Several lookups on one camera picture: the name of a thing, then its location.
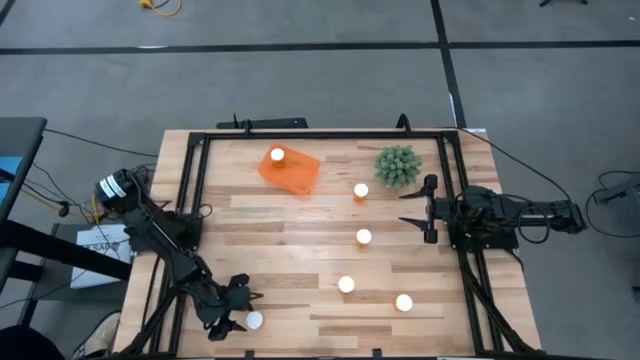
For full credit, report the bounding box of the green plant in white pot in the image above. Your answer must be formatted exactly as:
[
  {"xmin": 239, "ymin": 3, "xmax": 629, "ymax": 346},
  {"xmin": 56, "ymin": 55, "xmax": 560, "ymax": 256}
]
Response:
[{"xmin": 373, "ymin": 144, "xmax": 424, "ymax": 190}]

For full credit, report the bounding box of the grey floor device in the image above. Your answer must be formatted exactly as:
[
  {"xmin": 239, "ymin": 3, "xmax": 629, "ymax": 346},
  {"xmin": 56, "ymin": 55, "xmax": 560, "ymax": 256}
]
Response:
[{"xmin": 593, "ymin": 173, "xmax": 640, "ymax": 237}]

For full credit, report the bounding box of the orange plastic basket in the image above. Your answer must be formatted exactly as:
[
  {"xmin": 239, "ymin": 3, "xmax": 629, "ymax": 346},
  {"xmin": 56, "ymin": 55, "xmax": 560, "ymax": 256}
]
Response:
[{"xmin": 257, "ymin": 143, "xmax": 322, "ymax": 196}]

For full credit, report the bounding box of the dark grey desk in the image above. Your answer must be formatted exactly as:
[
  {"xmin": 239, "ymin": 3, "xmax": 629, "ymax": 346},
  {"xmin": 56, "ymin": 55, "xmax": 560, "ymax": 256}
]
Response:
[{"xmin": 0, "ymin": 116, "xmax": 134, "ymax": 282}]

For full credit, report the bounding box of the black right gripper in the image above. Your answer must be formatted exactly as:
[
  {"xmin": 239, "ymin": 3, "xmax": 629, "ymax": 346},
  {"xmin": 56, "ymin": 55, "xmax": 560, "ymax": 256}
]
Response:
[{"xmin": 398, "ymin": 173, "xmax": 454, "ymax": 246}]

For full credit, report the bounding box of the blue panel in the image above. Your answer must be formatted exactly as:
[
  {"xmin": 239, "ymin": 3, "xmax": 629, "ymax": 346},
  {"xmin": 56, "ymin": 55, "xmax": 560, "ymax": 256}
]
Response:
[{"xmin": 0, "ymin": 156, "xmax": 25, "ymax": 201}]

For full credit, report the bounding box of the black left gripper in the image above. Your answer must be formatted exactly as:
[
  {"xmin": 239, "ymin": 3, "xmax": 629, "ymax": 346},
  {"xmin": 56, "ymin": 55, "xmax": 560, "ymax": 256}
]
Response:
[{"xmin": 197, "ymin": 273, "xmax": 265, "ymax": 343}]

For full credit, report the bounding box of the black box with antennas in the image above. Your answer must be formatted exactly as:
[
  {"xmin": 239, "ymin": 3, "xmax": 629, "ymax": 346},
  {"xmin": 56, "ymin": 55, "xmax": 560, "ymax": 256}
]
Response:
[{"xmin": 215, "ymin": 115, "xmax": 309, "ymax": 131}]

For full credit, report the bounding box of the person's shoe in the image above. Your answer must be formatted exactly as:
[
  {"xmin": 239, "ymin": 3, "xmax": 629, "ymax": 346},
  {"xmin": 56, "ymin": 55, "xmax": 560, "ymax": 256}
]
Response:
[{"xmin": 73, "ymin": 310, "xmax": 123, "ymax": 360}]

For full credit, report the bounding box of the black metal table frame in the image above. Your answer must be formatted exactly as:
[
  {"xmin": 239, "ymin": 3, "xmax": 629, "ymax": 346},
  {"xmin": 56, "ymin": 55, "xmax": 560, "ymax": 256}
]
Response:
[{"xmin": 112, "ymin": 127, "xmax": 544, "ymax": 360}]

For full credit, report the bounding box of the black floor cable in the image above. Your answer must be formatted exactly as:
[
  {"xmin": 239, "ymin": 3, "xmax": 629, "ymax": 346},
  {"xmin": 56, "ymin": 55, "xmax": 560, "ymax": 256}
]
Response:
[
  {"xmin": 439, "ymin": 126, "xmax": 574, "ymax": 204},
  {"xmin": 42, "ymin": 127, "xmax": 159, "ymax": 159}
]

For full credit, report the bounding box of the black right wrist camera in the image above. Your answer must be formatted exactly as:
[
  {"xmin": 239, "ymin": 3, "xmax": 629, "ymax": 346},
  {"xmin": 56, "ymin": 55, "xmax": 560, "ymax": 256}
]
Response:
[{"xmin": 463, "ymin": 185, "xmax": 500, "ymax": 214}]

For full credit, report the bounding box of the white cardboard box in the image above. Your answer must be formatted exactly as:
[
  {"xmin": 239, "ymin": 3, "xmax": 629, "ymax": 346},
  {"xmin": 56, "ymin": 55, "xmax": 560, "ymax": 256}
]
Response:
[{"xmin": 69, "ymin": 223, "xmax": 134, "ymax": 290}]

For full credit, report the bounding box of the yellow extension cable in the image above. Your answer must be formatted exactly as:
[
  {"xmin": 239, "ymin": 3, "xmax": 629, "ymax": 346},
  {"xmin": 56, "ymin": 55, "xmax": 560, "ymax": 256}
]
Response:
[{"xmin": 138, "ymin": 0, "xmax": 182, "ymax": 18}]

